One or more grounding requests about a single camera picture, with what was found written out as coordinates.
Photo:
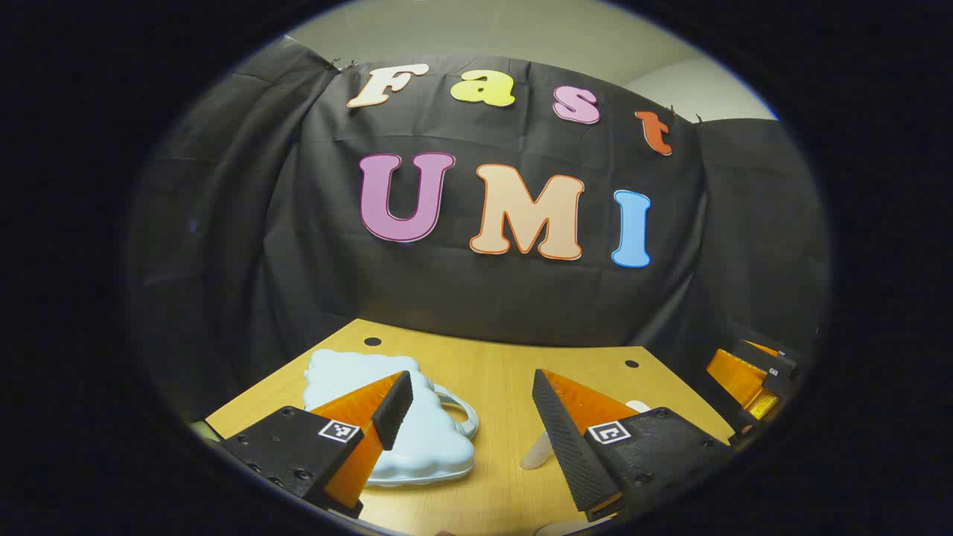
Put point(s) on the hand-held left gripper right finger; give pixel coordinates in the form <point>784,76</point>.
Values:
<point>569,447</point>

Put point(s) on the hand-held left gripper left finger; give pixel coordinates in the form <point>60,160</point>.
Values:
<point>392,411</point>

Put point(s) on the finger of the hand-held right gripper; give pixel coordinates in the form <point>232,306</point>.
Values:
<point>737,380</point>
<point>767,361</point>

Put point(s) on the white skin care tube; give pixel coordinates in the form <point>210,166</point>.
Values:
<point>537,451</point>

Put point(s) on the light blue cloud-shaped suitcase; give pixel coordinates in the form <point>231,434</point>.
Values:
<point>432,439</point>

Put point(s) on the black backdrop cloth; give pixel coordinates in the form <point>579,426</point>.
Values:
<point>476,298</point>

